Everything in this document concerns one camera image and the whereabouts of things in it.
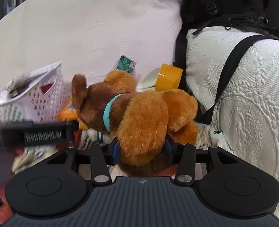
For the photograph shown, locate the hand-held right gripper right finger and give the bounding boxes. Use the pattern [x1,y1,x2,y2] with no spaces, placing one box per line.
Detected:
[165,138,239,186]

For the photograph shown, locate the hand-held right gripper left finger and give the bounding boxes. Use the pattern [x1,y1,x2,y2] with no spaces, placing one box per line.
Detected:
[46,140,120,185]

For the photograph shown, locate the white plastic lattice basket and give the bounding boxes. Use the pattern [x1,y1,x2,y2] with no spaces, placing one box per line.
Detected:
[0,61,65,124]

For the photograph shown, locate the brown plush dog toy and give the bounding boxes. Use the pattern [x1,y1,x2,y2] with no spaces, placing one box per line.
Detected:
[71,70,199,173]

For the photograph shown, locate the yellow snack packet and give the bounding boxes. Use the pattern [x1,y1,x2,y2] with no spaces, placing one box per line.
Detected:
[57,97,89,130]

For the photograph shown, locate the person's left hand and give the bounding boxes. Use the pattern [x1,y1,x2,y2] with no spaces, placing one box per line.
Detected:
[0,204,14,225]

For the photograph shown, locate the printed papers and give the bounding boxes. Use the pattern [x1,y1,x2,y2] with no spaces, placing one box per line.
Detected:
[7,63,62,99]

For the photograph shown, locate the yellow tape roll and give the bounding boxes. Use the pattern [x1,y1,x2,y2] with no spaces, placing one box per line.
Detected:
[155,63,184,92]

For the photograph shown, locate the white round lid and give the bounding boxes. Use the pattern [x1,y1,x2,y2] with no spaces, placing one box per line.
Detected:
[138,68,162,91]

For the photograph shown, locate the green blue printed packet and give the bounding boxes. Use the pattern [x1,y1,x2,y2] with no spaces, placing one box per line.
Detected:
[113,55,137,78]

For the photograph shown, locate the white tote bag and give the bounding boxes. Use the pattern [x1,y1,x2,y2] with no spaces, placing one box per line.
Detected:
[185,26,279,223]

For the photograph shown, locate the large white quilted pillow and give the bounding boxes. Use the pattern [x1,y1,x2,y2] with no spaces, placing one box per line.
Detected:
[0,0,185,106]

